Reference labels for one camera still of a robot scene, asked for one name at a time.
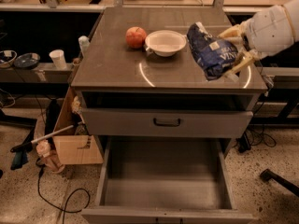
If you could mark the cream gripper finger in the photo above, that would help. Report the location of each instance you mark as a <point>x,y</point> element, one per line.
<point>243,60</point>
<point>234,34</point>

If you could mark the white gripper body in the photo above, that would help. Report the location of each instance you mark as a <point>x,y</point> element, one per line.
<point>269,32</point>

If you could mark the blue chip bag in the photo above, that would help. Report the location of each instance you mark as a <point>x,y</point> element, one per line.
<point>214,55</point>

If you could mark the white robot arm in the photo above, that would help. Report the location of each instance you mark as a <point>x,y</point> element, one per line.
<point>245,44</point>

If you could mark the grey drawer cabinet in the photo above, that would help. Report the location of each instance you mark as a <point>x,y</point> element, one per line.
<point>115,77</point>

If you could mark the grey top drawer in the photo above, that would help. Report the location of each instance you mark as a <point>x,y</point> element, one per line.
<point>166,123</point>

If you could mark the grey open middle drawer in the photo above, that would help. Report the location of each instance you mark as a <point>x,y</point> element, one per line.
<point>164,181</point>

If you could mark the white bowl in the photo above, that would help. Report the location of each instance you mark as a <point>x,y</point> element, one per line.
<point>164,43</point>

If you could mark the red apple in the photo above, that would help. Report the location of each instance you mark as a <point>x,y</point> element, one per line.
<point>135,37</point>

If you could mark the black chair leg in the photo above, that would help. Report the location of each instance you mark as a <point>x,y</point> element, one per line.
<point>267,175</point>

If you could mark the white plastic bottle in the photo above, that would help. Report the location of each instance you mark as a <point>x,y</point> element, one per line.
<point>84,43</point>

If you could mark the white paper cup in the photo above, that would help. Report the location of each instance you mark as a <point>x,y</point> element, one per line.
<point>58,59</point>

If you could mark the cardboard box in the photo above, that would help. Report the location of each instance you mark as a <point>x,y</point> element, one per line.
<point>74,146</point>

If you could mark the dark blue bowl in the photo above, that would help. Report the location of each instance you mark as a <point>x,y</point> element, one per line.
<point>27,61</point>

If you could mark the pink spray bottle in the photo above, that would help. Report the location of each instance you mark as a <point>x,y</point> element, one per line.
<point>49,157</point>

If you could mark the patterned bowl at left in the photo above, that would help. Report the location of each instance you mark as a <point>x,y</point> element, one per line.
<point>7,58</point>

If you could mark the grey-handled tool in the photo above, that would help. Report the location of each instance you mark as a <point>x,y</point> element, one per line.
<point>35,141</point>

